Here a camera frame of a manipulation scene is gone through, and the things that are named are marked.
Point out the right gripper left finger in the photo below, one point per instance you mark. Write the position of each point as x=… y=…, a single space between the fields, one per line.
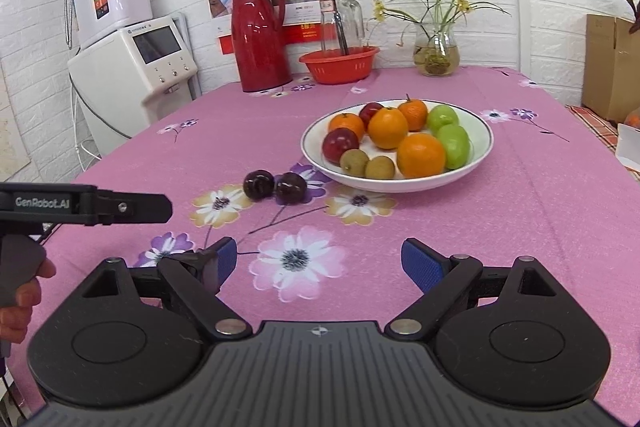
x=126 y=336

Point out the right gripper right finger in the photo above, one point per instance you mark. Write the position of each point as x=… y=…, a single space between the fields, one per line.
x=512 y=336

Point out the large orange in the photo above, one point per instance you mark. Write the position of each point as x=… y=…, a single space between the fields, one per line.
x=420 y=155
x=387 y=128

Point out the green mango fruit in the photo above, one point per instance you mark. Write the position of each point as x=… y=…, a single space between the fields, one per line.
x=456 y=144

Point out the brown kiwi fruit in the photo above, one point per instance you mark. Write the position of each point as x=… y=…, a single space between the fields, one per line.
x=380 y=168
x=354 y=163

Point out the dark red apple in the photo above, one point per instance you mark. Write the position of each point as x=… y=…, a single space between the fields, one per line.
x=337 y=142

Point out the person's left hand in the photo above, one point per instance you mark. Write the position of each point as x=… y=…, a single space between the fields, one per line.
x=14 y=320

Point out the white touchscreen appliance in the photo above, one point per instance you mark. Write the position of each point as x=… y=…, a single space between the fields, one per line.
x=133 y=78

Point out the pink floral tablecloth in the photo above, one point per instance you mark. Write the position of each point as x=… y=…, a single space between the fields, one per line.
x=548 y=189

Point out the small green apple on plate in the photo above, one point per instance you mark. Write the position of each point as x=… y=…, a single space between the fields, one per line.
x=439 y=116

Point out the small mandarin with stem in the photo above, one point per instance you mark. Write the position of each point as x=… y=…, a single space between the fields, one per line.
x=415 y=111

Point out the small red apple on plate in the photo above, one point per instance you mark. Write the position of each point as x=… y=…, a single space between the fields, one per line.
x=367 y=113

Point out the small mandarin on plate left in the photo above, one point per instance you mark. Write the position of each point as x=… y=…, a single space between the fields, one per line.
x=350 y=121

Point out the cardboard box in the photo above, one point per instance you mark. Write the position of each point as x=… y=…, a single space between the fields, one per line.
x=611 y=75

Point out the white oval plate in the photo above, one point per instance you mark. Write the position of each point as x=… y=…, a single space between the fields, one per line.
x=481 y=144

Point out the glass vase with plant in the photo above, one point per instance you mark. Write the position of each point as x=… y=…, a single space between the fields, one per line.
x=435 y=52

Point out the red thermos jug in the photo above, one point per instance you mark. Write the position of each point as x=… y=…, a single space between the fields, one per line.
x=258 y=45

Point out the red plastic basket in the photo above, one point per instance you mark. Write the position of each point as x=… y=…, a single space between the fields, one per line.
x=332 y=68

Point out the clear glass pitcher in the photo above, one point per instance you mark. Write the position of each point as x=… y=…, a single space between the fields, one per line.
x=341 y=26

